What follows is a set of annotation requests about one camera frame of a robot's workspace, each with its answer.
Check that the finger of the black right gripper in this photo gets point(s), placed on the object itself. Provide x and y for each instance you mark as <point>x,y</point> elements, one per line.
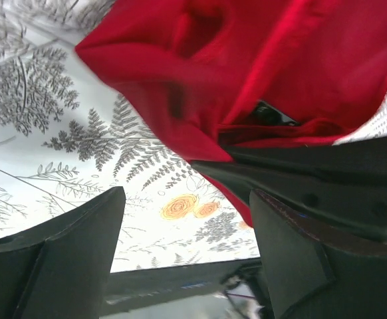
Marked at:
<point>343,185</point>

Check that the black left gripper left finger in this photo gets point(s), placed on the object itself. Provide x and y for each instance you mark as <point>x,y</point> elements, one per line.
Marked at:
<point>60,268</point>

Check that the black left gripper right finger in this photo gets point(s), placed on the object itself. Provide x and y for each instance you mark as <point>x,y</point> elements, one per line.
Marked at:
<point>314,270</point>

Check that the red cloth napkin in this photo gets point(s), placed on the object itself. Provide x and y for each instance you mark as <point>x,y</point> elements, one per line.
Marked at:
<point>195,70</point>

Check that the silver fork black handle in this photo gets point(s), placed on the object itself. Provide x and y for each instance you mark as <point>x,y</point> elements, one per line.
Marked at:
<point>270,116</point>

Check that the floral tablecloth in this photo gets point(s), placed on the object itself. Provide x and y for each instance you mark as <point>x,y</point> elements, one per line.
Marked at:
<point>66,137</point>

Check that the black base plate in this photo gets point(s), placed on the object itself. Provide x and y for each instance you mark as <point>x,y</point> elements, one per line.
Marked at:
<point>123,286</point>

